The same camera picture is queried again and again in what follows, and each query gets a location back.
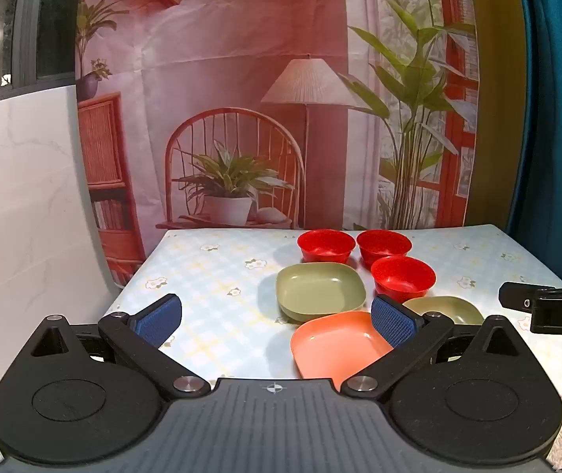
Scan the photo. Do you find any dark window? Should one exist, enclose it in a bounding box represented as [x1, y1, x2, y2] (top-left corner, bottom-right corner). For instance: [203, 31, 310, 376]
[0, 0, 83, 105]

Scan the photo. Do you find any checked floral tablecloth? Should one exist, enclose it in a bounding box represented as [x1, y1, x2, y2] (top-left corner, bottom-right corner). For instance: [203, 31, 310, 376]
[102, 223, 562, 396]

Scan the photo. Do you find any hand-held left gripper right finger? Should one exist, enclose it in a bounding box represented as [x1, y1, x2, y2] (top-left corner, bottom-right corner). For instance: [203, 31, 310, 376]
[342, 294, 534, 401]

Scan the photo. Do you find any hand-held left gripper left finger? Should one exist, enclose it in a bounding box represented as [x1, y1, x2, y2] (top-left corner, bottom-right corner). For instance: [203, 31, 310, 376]
[29, 294, 211, 401]

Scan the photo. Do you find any orange square plate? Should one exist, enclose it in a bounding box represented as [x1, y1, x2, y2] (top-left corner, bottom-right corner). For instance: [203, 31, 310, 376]
[290, 311, 395, 388]

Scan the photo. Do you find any green square plate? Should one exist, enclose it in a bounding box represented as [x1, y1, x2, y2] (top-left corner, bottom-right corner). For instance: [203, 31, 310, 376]
[401, 296, 485, 326]
[275, 262, 367, 324]

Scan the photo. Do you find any white marble board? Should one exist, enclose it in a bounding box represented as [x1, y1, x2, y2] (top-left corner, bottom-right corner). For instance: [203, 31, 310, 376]
[0, 84, 117, 412]

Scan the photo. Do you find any printed room backdrop cloth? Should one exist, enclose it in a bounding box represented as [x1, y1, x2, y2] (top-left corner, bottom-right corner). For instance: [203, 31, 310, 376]
[74, 0, 482, 291]

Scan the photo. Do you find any red bowl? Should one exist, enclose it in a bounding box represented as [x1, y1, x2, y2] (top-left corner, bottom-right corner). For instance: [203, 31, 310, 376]
[356, 229, 413, 267]
[370, 255, 437, 304]
[297, 229, 357, 264]

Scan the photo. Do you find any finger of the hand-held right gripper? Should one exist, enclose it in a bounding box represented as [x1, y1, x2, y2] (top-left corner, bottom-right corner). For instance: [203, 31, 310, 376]
[499, 281, 562, 313]

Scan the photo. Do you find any blue curtain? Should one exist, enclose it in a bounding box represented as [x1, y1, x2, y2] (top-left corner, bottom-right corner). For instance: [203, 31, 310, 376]
[506, 0, 562, 277]

